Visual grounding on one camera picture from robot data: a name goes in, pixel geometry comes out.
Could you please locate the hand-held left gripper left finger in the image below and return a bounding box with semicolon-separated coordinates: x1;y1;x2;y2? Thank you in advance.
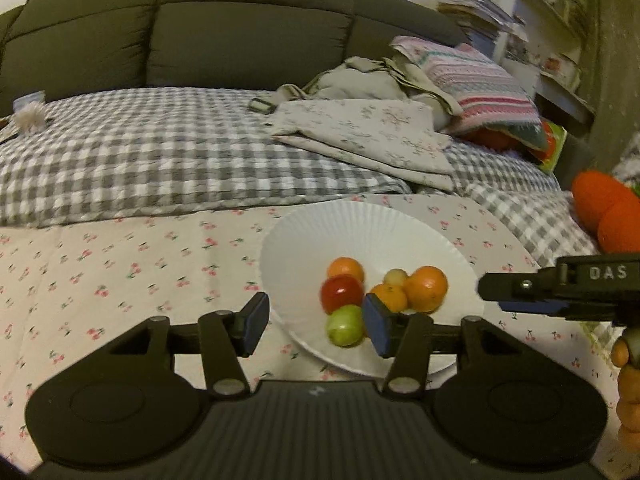
107;291;271;401

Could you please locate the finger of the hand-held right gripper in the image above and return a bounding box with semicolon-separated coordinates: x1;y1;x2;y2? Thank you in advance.
477;270;568;317

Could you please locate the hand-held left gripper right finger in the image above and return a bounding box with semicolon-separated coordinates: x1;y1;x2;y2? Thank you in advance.
362;292;531;395

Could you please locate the green apple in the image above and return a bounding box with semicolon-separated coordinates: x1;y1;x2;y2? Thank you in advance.
326;305;368;347

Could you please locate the medium orange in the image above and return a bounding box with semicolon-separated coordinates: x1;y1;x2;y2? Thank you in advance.
369;283;408;315

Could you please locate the red tomato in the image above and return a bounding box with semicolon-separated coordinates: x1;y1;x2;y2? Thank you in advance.
320;275;365;313

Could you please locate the large orange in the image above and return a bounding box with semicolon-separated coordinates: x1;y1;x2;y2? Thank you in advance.
403;266;449;313

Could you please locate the small orange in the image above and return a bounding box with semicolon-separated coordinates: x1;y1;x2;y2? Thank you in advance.
327;257;366;283

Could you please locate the white paper plate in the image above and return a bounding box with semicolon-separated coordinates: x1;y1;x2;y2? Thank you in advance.
259;200;483;378

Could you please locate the person's right hand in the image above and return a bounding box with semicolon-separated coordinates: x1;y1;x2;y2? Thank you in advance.
612;327;640;446

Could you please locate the orange plush toy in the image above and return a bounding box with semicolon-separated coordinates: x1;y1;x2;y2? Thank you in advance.
571;170;640;253

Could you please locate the cherry print cloth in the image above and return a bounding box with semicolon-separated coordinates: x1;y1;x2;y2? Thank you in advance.
0;192;623;468

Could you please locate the green orange packet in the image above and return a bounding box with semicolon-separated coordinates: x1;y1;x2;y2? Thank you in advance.
537;119;568;173

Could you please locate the red orange cushion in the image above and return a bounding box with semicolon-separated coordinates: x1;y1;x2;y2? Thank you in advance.
467;127;526;151

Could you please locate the folded floral sheet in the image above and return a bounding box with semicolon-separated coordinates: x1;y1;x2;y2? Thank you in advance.
270;99;456;192

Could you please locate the grey checkered blanket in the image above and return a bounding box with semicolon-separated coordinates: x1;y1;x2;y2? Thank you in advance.
0;87;601;256

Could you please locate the striped knit pillow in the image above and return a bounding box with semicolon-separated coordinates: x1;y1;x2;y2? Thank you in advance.
390;35;551;153

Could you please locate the beige cloth bag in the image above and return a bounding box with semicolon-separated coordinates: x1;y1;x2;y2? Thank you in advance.
275;56;463;117

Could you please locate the stack of books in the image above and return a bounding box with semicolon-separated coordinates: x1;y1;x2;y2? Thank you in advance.
437;0;526;53

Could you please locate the dark green sofa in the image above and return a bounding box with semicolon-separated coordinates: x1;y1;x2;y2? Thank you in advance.
0;0;473;118

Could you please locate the small clear plastic container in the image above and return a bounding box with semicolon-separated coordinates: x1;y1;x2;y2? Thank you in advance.
12;91;48;133

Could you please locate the white wall shelf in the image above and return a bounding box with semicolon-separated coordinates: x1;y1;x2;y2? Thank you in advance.
495;0;601;126

